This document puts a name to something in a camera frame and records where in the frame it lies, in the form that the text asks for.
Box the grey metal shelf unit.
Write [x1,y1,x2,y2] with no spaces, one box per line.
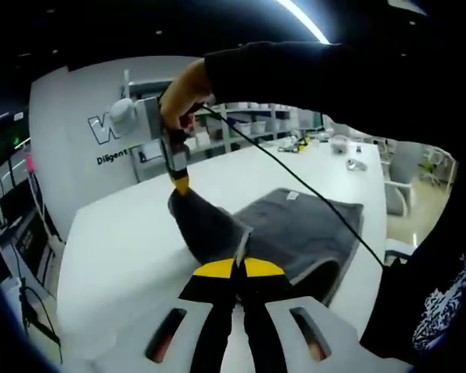
[126,69,234,183]
[227,101,323,156]

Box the spare gripper with yellow tips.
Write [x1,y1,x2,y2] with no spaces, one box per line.
[278,135,312,155]

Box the ceiling light strip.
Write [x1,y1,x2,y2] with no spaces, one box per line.
[275,0,332,44]

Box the black cable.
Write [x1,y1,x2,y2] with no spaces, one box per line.
[201,103,385,269]

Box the person's right hand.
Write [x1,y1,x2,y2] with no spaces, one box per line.
[158,58,214,141]

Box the green office chair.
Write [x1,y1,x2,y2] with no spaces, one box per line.
[416,149,456,188]

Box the small white container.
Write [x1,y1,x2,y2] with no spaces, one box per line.
[329,135,350,155]

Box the shelf with white bins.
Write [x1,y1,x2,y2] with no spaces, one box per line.
[139,101,315,164]

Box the black monitor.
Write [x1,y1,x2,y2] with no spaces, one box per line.
[13,211,60,283]

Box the white office chair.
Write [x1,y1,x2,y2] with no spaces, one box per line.
[384,180,413,217]
[384,237,417,267]

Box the grey towel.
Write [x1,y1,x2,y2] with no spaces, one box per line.
[166,187,365,309]

